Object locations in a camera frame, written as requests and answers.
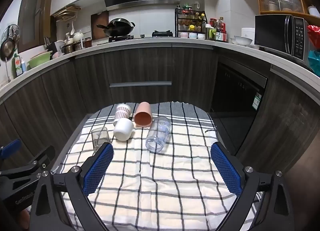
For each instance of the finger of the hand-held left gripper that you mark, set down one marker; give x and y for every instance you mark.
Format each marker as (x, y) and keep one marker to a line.
(11, 146)
(42, 157)

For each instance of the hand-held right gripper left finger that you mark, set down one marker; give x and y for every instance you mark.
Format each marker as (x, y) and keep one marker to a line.
(98, 166)

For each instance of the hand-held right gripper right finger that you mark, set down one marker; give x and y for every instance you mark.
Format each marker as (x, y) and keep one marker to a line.
(226, 168)

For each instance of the plain white cup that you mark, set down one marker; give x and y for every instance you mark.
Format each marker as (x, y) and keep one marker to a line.
(123, 130)

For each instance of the red dotted white cup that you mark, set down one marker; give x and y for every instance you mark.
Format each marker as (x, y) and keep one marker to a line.
(121, 113)

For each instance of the pink plastic cup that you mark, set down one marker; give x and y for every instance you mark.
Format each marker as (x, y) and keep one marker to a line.
(143, 118)

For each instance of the clear plastic cup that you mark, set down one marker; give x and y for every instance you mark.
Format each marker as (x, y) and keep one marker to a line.
(158, 136)

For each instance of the black white checked cloth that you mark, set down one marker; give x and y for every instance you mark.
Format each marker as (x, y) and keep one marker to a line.
(162, 183)

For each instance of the green detergent bottle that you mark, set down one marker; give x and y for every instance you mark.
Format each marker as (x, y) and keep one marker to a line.
(17, 67)

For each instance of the black built-in dishwasher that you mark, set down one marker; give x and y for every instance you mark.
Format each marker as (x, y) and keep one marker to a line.
(237, 88)

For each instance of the white blue squeeze bottle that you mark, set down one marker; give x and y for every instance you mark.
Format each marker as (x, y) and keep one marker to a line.
(24, 65)

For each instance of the green mixing bowl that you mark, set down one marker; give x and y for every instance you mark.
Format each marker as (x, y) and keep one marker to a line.
(40, 60)

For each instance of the hanging frying pan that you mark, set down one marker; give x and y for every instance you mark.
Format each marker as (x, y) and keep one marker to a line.
(7, 48)

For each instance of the dark wood kitchen cabinets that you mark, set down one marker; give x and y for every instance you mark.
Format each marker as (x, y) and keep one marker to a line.
(150, 71)

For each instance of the black knife block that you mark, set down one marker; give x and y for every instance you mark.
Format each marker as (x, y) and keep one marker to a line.
(47, 45)

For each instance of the white pitcher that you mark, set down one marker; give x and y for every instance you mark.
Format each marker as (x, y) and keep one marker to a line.
(58, 46)

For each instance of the brown lidded jar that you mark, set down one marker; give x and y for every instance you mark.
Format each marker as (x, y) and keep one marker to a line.
(87, 42)

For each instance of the white teapot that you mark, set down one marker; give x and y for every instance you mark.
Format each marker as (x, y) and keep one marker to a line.
(78, 36)

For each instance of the white hanging ladle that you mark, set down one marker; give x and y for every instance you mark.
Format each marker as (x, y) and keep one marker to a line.
(72, 28)

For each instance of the black gas stove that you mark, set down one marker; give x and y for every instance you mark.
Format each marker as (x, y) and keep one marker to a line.
(135, 38)

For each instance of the brown framed door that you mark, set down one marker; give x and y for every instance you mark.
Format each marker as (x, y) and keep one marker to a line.
(35, 13)

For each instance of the green box container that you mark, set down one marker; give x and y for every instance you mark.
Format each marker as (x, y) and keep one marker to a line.
(211, 34)

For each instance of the dark soy sauce bottle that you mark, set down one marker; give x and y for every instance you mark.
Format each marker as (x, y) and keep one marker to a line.
(219, 32)

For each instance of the white round container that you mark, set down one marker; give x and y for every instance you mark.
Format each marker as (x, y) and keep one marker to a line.
(247, 32)

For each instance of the small pink bowl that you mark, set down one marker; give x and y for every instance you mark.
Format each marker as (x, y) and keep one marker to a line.
(183, 35)

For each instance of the black wok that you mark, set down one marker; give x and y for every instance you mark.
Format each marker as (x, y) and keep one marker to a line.
(120, 26)

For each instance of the dark cutting board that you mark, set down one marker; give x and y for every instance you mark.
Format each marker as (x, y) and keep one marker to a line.
(100, 25)

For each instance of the teal plastic bag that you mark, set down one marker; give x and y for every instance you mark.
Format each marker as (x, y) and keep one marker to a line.
(315, 58)

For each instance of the black microwave oven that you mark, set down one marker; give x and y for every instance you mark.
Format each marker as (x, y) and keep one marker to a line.
(282, 35)

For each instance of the black spice rack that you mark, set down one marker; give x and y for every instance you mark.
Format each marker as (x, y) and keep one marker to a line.
(190, 22)

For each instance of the red plastic bag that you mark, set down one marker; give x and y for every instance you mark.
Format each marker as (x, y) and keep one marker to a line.
(313, 31)

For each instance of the wooden wall rack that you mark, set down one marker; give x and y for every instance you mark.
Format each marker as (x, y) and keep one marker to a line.
(66, 11)

